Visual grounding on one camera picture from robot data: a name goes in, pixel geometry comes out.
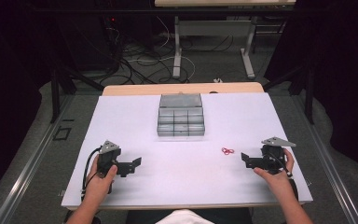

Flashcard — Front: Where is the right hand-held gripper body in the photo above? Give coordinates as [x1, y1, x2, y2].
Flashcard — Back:
[260, 136, 297, 175]

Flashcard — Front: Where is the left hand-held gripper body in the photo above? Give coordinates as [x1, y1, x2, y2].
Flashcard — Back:
[96, 140, 122, 179]

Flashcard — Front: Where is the person's right hand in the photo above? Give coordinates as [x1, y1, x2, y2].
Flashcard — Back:
[253, 147, 296, 189]

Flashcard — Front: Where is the person's left hand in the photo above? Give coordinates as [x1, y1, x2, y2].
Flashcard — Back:
[84, 154, 118, 203]

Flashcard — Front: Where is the white table mat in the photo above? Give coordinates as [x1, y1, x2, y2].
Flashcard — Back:
[61, 91, 314, 209]

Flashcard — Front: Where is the clear plastic compartment box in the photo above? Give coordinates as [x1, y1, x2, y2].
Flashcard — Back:
[156, 92, 206, 138]

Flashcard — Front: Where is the black metal stand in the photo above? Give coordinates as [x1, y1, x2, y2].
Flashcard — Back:
[262, 63, 315, 125]
[49, 66, 104, 124]

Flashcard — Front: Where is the person's white shirt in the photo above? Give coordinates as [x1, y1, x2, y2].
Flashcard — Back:
[154, 208, 216, 224]

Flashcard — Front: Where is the wooden table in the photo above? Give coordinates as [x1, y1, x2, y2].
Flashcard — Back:
[64, 81, 311, 212]

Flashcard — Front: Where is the dark curtain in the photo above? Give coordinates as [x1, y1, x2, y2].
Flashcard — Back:
[269, 0, 358, 172]
[0, 0, 60, 206]

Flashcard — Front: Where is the power strip with red light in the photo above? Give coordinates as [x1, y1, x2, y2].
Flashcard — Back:
[104, 15, 119, 34]

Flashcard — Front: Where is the desk with white legs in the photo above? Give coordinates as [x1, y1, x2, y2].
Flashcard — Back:
[154, 0, 297, 80]

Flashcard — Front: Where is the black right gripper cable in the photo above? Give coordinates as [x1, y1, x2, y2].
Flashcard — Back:
[269, 150, 294, 179]

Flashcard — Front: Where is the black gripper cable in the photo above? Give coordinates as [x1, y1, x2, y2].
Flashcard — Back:
[269, 150, 294, 179]
[80, 147, 103, 202]

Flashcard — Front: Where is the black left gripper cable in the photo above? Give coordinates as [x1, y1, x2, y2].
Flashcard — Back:
[80, 147, 103, 202]

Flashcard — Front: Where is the aluminium floor rail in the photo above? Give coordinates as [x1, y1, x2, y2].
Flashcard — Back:
[290, 92, 358, 224]
[0, 94, 76, 224]

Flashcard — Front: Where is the tangle of black floor cables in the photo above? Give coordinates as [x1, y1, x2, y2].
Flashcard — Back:
[105, 27, 241, 86]

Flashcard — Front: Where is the white floor cable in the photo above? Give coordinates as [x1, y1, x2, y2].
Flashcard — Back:
[127, 15, 197, 82]

